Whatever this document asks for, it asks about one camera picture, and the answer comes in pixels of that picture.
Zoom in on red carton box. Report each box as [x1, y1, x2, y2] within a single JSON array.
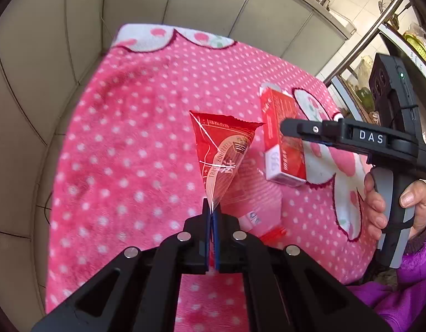
[[259, 82, 308, 188]]

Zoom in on red snack wrapper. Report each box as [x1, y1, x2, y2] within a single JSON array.
[[189, 110, 263, 210]]

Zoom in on purple sleeve forearm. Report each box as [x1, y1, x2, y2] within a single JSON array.
[[348, 228, 426, 331]]

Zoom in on kitchen counter cabinets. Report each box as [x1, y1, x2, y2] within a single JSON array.
[[0, 0, 348, 331]]

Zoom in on person right hand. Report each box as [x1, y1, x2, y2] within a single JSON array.
[[363, 172, 426, 240]]

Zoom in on green bell pepper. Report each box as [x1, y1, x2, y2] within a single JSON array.
[[355, 87, 375, 110]]

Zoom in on metal shelf rack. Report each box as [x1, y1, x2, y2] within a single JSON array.
[[324, 0, 426, 122]]

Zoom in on pink polka dot blanket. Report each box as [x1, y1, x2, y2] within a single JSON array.
[[45, 24, 375, 312]]

